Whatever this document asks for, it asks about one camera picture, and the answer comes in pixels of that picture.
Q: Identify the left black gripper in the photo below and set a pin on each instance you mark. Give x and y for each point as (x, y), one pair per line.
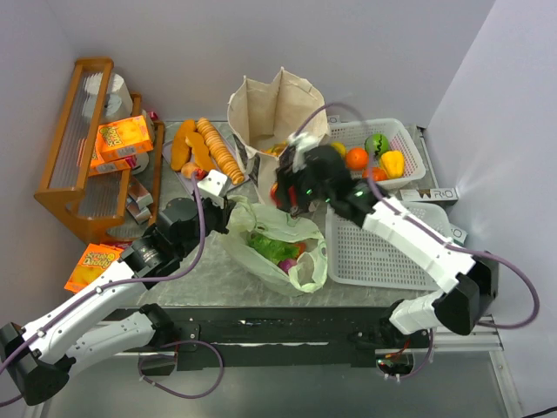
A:
(224, 213)

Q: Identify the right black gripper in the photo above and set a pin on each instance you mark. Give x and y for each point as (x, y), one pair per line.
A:
(286, 186)

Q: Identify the orange gummy snack bag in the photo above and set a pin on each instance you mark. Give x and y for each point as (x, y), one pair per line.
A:
(276, 149)

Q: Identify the red apple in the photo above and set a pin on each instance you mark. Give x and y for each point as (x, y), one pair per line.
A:
(273, 193)

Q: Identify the orange carrot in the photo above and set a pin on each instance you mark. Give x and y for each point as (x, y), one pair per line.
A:
(301, 248)

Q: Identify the beige canvas tote bag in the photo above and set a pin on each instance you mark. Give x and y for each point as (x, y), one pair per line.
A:
(264, 114)

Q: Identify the napa cabbage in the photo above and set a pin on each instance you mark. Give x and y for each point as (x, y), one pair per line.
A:
(272, 249)

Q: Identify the green plastic grocery bag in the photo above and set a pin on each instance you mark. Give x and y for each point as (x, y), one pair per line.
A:
(310, 273)

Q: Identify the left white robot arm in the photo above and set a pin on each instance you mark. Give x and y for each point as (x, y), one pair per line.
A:
(41, 357)

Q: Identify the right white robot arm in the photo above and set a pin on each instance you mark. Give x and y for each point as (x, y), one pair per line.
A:
(466, 284)

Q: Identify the yellow lemon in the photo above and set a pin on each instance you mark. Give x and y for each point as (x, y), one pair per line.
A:
(340, 148)

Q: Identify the orange fruit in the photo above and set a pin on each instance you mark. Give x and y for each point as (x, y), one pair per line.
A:
(357, 159)

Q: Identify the back white perforated basket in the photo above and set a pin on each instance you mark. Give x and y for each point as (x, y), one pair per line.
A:
(354, 134)

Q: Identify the white perforated basket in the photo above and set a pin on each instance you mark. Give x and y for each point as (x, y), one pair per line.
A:
(357, 257)
(354, 134)

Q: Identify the red tomato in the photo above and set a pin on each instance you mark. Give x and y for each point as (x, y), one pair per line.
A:
(377, 174)

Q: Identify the green watermelon ball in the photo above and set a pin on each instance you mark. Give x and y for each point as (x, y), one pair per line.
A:
(376, 145)

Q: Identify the round bread bun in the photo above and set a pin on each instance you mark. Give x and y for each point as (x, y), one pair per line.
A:
(191, 170)

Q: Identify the yellow bell pepper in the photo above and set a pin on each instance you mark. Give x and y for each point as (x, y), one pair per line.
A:
(393, 163)

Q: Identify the long bread loaf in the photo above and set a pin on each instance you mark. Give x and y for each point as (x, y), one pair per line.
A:
(180, 151)

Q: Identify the row of round crackers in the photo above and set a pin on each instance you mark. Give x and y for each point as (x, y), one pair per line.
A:
(226, 163)

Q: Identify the purple tray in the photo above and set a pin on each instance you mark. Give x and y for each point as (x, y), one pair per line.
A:
(186, 183)

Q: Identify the orange box on floor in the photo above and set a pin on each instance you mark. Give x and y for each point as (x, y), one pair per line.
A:
(93, 263)

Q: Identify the wooden shelf rack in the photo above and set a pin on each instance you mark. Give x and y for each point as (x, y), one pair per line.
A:
(90, 206)

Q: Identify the front white perforated basket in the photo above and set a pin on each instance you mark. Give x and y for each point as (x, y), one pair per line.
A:
(357, 257)

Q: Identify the purple onion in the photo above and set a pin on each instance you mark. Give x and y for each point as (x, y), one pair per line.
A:
(286, 265)

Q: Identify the orange cracker box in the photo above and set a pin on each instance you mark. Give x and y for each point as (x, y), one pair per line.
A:
(99, 166)
(123, 138)

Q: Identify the grey RIO block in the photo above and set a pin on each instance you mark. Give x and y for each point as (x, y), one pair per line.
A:
(429, 195)

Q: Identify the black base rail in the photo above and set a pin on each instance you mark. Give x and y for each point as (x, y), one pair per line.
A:
(284, 336)

